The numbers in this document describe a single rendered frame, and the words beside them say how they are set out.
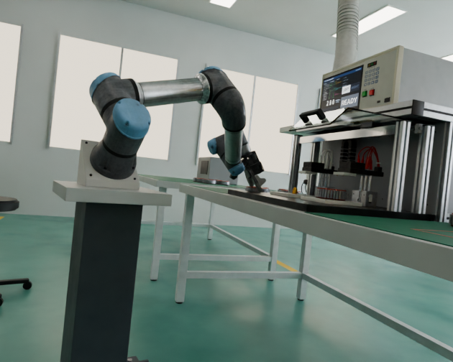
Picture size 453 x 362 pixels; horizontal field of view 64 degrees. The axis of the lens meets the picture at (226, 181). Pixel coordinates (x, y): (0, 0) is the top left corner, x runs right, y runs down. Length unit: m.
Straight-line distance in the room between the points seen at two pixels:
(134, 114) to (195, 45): 5.20
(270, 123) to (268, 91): 0.55
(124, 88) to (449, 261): 0.99
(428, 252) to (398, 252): 0.06
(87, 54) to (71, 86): 0.53
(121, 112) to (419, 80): 1.00
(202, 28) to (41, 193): 3.56
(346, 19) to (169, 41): 3.65
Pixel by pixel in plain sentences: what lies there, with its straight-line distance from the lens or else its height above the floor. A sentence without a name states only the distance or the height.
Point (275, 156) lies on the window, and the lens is 6.54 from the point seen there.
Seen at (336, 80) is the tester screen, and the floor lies 1.27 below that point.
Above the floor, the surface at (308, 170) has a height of 0.88.
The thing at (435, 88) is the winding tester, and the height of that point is 1.21.
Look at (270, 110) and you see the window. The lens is 6.55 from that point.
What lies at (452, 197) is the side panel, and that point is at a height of 0.83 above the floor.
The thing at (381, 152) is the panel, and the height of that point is 0.98.
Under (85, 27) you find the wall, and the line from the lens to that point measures 6.12.
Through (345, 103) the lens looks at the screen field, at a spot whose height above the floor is 1.16.
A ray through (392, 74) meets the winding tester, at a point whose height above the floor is 1.23.
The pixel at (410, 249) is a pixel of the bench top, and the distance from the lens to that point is 0.72.
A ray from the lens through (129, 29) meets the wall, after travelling 6.16.
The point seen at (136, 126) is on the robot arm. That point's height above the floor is 0.94.
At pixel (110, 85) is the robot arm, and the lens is 1.24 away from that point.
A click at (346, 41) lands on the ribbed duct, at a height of 1.90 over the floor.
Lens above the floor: 0.82
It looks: 1 degrees down
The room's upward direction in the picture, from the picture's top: 6 degrees clockwise
